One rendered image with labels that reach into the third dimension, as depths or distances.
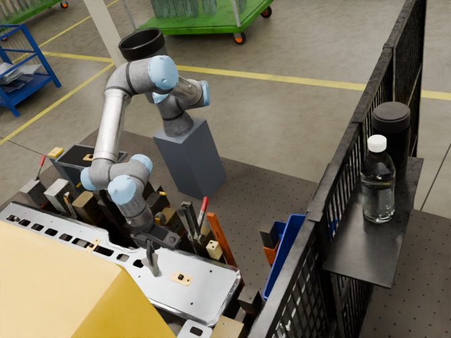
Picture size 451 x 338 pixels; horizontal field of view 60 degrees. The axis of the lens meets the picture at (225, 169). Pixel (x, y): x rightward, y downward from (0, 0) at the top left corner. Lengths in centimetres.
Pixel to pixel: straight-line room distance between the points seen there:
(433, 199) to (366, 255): 209
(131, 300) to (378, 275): 68
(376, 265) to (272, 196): 123
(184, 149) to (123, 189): 80
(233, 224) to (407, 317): 84
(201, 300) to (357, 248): 67
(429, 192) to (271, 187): 127
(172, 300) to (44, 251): 123
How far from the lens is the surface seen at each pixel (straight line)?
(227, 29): 532
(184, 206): 136
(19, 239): 20
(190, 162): 192
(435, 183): 301
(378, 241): 85
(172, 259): 150
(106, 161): 128
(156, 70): 138
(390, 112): 86
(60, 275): 17
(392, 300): 162
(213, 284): 138
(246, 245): 183
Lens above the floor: 211
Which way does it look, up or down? 39 degrees down
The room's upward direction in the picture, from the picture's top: 20 degrees counter-clockwise
